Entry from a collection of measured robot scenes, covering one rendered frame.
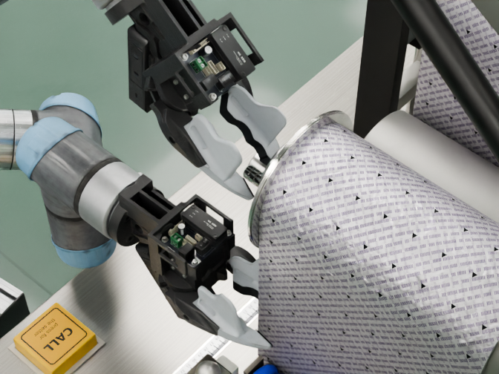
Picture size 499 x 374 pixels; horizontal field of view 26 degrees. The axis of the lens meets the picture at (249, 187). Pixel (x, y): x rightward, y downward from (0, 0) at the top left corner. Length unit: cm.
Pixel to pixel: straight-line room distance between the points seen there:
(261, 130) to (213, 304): 19
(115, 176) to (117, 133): 160
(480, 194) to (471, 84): 58
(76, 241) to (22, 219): 135
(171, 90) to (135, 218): 19
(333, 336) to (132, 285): 41
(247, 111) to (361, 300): 21
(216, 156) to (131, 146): 174
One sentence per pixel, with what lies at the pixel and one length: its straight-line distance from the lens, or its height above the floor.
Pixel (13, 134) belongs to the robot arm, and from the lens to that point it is 132.
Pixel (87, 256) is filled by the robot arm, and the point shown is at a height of 99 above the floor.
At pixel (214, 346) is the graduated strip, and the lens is 130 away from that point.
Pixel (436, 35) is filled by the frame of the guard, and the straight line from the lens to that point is 45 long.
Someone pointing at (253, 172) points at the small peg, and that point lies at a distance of 100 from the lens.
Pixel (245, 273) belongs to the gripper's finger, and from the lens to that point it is 111.
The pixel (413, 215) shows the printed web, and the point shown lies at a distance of 90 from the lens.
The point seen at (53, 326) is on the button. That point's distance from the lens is 131.
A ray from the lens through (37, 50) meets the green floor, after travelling 298.
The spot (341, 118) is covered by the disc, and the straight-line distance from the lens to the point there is 99.
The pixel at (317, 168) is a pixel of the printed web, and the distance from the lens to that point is 93.
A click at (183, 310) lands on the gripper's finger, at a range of 110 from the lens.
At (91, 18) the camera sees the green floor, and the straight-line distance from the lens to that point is 305.
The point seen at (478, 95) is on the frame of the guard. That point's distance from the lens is 45.
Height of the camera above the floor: 202
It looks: 51 degrees down
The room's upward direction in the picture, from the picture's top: straight up
